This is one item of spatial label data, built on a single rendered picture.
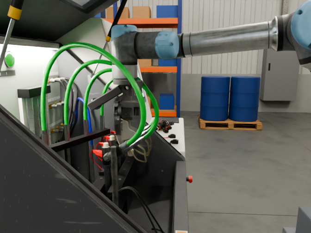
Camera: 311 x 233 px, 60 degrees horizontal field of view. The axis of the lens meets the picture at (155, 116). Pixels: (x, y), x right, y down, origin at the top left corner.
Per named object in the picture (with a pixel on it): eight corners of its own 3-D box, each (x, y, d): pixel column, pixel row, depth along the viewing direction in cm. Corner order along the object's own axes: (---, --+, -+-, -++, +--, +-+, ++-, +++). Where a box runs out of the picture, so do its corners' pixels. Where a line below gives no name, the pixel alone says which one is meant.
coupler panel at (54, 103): (57, 145, 106) (50, 64, 99) (48, 144, 106) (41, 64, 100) (70, 136, 119) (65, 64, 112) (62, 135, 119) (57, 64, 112)
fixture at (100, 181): (120, 235, 86) (119, 192, 83) (90, 234, 87) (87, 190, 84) (137, 186, 119) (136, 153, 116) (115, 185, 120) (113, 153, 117)
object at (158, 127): (173, 134, 147) (173, 124, 146) (153, 133, 148) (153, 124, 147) (174, 124, 169) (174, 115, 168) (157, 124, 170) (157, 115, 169)
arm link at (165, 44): (183, 32, 79) (147, 33, 83) (172, 28, 69) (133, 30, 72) (182, 59, 81) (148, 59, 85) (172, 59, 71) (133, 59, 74)
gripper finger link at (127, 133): (135, 150, 82) (134, 121, 80) (116, 150, 82) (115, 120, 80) (137, 147, 85) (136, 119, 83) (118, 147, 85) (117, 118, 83)
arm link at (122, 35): (133, 23, 72) (104, 24, 75) (133, 64, 74) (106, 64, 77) (143, 26, 79) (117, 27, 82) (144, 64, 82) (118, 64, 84)
